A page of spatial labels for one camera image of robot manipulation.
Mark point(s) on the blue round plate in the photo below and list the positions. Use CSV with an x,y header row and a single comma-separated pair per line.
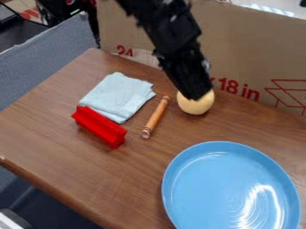
x,y
222,185

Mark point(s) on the orange crayon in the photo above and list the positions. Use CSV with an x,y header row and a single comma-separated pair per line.
x,y
155,117

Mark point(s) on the brown cardboard box wall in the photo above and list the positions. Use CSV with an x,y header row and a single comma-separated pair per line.
x,y
255,49

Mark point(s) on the light blue cloth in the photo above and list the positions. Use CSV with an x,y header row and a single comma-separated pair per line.
x,y
117,97

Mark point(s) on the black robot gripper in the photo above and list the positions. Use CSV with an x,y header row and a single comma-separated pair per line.
x,y
172,30

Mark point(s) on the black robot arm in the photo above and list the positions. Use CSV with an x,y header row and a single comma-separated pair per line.
x,y
131,7

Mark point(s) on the red plastic block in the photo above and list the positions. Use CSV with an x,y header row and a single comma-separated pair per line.
x,y
101,127

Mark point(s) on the black equipment in background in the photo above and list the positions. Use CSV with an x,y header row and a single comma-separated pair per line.
x,y
56,11

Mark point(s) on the yellow potato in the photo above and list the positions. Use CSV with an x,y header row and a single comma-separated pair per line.
x,y
195,107

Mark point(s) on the grey fabric panel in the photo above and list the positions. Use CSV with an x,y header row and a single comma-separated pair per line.
x,y
29,63

